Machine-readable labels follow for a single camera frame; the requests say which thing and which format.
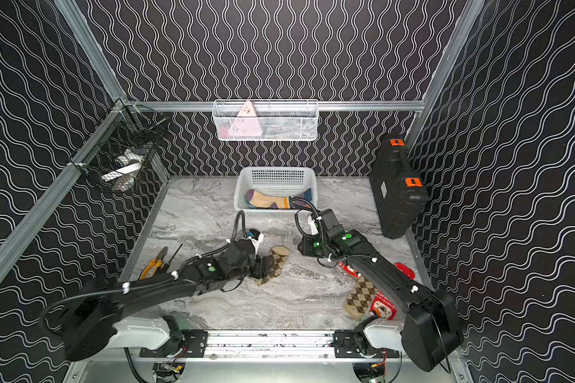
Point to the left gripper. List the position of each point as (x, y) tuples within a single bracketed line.
[(259, 263)]

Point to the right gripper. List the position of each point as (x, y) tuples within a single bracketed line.
[(304, 246)]

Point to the red christmas sock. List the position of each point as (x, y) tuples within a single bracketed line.
[(381, 306), (352, 272)]

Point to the beige argyle sock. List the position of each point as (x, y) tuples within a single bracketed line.
[(359, 301), (279, 256)]

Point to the cream purple striped sock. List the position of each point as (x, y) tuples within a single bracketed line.
[(260, 200)]

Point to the white plastic basket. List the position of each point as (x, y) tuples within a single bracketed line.
[(273, 181)]

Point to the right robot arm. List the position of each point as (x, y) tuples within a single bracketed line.
[(431, 329)]

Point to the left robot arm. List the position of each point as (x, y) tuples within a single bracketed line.
[(85, 323)]

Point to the black screwdriver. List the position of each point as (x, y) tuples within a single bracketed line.
[(172, 256)]

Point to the black tool case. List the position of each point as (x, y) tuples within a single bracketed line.
[(398, 190)]

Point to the pink triangular item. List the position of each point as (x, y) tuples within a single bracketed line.
[(246, 123)]

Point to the white items in black basket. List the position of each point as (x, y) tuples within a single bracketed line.
[(123, 177)]

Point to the yellow handled pliers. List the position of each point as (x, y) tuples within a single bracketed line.
[(158, 265)]

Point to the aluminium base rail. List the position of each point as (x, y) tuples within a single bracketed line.
[(373, 343)]

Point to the white wire wall basket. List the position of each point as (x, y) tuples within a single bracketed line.
[(280, 120)]

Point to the black wire wall basket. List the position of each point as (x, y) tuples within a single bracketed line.
[(136, 127)]

